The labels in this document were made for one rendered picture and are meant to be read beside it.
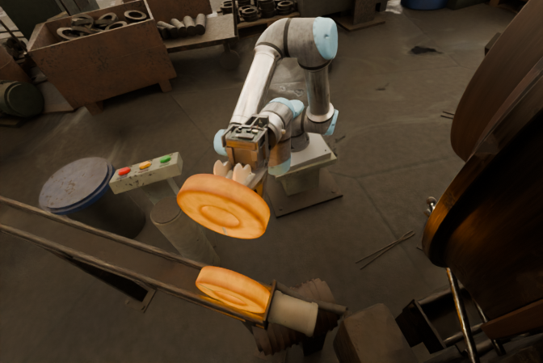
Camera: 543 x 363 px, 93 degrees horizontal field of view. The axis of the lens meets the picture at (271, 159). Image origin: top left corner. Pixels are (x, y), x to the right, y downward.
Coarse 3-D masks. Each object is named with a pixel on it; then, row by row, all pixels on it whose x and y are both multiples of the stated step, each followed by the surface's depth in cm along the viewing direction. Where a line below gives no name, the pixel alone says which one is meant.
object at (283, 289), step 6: (276, 282) 67; (276, 288) 66; (282, 288) 66; (288, 288) 66; (288, 294) 64; (294, 294) 64; (300, 294) 64; (306, 300) 62; (312, 300) 62; (318, 306) 60; (324, 306) 59; (330, 306) 59; (336, 306) 58; (342, 306) 58; (330, 312) 59; (336, 312) 58; (342, 312) 57; (348, 312) 56
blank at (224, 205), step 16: (192, 176) 40; (208, 176) 38; (192, 192) 38; (208, 192) 36; (224, 192) 36; (240, 192) 37; (192, 208) 42; (208, 208) 45; (224, 208) 39; (240, 208) 37; (256, 208) 38; (208, 224) 46; (224, 224) 45; (240, 224) 42; (256, 224) 40
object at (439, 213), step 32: (512, 128) 12; (480, 160) 14; (512, 160) 13; (448, 192) 16; (480, 192) 15; (512, 192) 13; (448, 224) 18; (480, 224) 16; (512, 224) 14; (448, 256) 21; (480, 256) 17; (512, 256) 14; (480, 288) 18; (512, 288) 15
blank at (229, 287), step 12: (204, 276) 49; (216, 276) 48; (228, 276) 48; (240, 276) 48; (204, 288) 52; (216, 288) 49; (228, 288) 46; (240, 288) 47; (252, 288) 48; (264, 288) 50; (228, 300) 55; (240, 300) 54; (252, 300) 47; (264, 300) 49
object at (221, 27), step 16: (224, 16) 279; (160, 32) 246; (176, 32) 248; (192, 32) 247; (208, 32) 252; (224, 32) 248; (176, 48) 238; (192, 48) 240; (224, 48) 246; (224, 64) 257
